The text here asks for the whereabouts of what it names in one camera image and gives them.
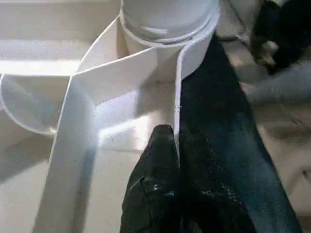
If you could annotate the white plastic table leg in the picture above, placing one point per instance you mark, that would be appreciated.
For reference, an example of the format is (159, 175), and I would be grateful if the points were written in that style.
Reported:
(167, 17)

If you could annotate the black work mat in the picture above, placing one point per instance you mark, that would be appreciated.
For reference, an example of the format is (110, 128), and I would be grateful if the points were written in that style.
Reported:
(213, 85)

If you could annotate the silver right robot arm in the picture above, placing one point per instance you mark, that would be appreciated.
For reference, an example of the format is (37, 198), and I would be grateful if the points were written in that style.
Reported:
(286, 82)

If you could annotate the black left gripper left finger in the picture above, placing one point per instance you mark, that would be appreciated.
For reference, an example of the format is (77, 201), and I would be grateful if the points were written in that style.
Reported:
(155, 184)

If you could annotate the white plastic table top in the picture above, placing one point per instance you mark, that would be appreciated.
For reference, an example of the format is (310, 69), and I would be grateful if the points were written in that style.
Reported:
(73, 97)

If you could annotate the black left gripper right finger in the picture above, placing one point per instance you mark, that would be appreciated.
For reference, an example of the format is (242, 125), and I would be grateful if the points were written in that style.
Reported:
(209, 194)

